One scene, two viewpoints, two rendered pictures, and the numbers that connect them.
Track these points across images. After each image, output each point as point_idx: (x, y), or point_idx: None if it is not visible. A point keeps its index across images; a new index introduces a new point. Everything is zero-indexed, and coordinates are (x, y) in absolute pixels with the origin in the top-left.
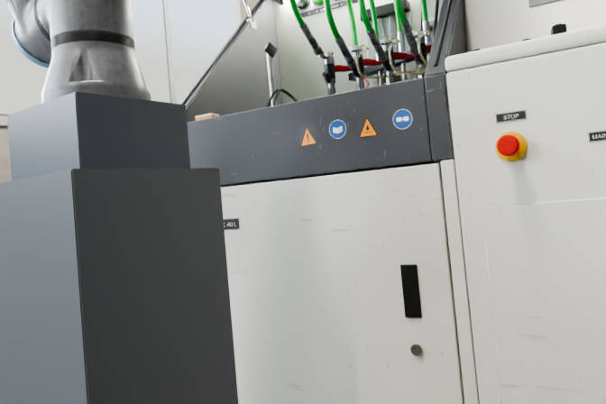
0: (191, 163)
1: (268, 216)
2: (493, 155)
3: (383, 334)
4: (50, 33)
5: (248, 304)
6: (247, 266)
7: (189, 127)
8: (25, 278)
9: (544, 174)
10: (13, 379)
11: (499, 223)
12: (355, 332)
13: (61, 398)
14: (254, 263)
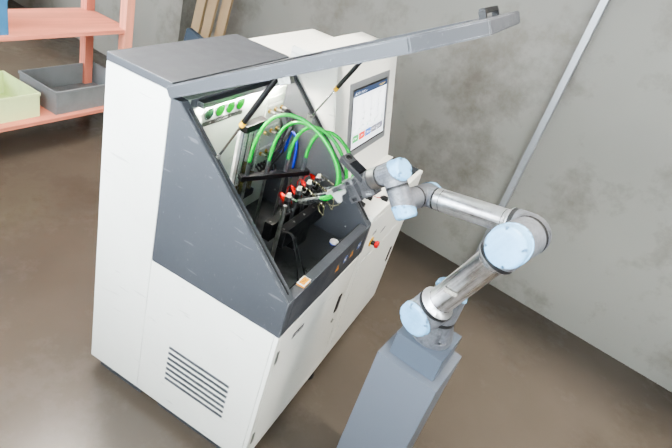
0: (295, 313)
1: (313, 312)
2: (367, 246)
3: (326, 323)
4: (453, 323)
5: (293, 356)
6: (299, 340)
7: (301, 294)
8: (436, 397)
9: (371, 246)
10: (418, 428)
11: (360, 266)
12: (320, 330)
13: (430, 411)
14: (302, 336)
